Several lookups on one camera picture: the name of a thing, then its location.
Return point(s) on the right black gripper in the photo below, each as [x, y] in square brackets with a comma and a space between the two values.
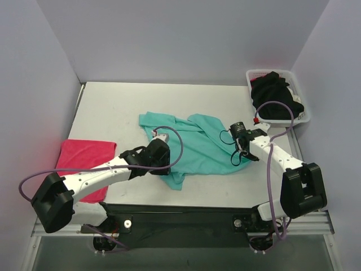
[244, 152]

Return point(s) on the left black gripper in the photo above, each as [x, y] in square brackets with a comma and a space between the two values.
[162, 162]

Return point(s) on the teal t shirt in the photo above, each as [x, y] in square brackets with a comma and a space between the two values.
[208, 148]

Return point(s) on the black t shirt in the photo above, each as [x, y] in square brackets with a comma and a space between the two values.
[272, 87]

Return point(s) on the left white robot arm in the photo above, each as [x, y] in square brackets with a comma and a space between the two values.
[54, 200]

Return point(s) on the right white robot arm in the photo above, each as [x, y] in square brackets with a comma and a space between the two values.
[261, 147]

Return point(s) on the white plastic laundry basket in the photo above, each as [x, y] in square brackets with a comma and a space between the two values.
[292, 81]

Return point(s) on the white garment in basket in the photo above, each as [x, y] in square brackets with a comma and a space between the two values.
[295, 97]

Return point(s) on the folded pink t shirt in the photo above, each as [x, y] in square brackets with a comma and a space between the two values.
[85, 154]

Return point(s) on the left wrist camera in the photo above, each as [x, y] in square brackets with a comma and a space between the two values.
[161, 136]

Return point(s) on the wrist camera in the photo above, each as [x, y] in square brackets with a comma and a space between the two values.
[261, 125]
[161, 136]

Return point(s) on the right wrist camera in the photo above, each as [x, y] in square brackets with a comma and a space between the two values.
[261, 125]

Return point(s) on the aluminium right side rail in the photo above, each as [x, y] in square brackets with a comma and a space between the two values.
[296, 141]

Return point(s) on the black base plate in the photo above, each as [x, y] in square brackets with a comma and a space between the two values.
[149, 226]

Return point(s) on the aluminium left side rail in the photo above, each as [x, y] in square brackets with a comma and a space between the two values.
[80, 94]

